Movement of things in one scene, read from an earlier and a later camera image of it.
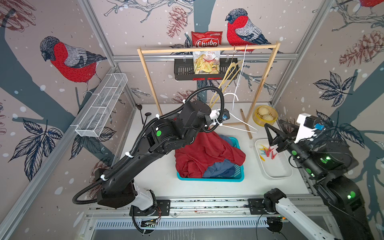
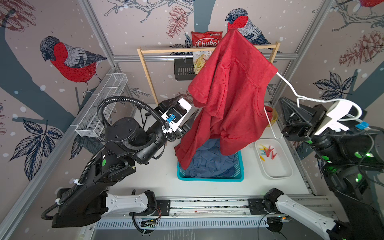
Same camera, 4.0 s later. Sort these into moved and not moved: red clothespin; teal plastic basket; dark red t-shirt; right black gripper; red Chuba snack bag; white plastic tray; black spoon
Moved: right black gripper; dark red t-shirt
Not moved: black spoon; white plastic tray; red clothespin; teal plastic basket; red Chuba snack bag
